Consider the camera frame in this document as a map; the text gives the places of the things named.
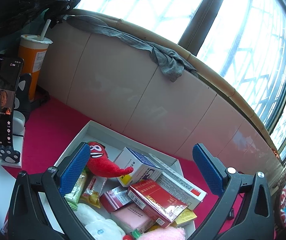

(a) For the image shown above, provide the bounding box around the small yellow box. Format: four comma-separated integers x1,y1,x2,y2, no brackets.
171,208,197,228

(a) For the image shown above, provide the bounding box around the white plush toy red bow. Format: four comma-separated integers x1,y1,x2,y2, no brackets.
74,203,133,240

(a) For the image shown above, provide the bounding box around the white straw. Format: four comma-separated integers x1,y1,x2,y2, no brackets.
39,19,51,41

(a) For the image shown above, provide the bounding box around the grey cloth on ledge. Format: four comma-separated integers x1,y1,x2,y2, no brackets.
64,15,198,82

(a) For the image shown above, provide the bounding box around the black smartphone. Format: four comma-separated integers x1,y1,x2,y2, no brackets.
0,54,23,147

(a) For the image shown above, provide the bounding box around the white round object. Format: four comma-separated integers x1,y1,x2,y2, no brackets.
13,111,26,134

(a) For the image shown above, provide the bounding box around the green snack packet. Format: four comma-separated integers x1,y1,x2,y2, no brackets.
64,170,87,211

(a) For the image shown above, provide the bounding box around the yellow snack bar wrapper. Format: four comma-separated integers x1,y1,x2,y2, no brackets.
80,176,107,209

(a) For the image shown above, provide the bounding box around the white cardboard tray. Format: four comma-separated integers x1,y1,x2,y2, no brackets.
39,120,196,240

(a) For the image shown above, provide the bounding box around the red cigarette box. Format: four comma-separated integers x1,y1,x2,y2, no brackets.
127,179,188,229

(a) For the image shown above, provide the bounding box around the red chili plush keychain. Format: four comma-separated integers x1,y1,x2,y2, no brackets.
86,141,134,178

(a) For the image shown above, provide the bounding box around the orange drink cup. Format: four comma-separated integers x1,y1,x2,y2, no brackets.
18,34,53,101

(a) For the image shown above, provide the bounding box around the white red blue medicine box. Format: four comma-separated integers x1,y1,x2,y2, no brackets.
99,186,132,213

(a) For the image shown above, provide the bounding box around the pink fluffy plush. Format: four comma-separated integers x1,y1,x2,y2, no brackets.
137,226,186,240

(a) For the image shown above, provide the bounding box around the long white red box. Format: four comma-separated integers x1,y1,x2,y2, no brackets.
149,153,207,210

